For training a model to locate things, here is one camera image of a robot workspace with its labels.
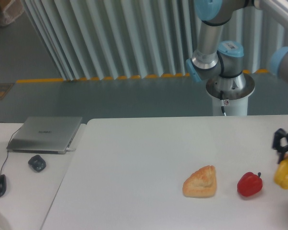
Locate white folding partition screen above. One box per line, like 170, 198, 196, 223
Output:
22, 0, 288, 81

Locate yellow bell pepper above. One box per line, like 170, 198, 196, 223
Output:
274, 157, 288, 190

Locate golden puff pastry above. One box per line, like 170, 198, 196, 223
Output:
182, 165, 217, 198

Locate black mouse cable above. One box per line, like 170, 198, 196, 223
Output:
0, 121, 23, 176

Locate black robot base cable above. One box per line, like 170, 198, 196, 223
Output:
219, 90, 227, 117

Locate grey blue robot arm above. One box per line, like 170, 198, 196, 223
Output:
186, 0, 288, 164

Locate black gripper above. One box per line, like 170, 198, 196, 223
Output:
272, 128, 288, 164

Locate red bell pepper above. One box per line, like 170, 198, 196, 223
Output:
237, 172, 263, 197

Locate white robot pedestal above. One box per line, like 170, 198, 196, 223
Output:
206, 73, 255, 116

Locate black earbuds case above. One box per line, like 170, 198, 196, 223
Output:
28, 155, 47, 173

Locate silver closed laptop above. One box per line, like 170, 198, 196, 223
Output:
7, 116, 82, 154

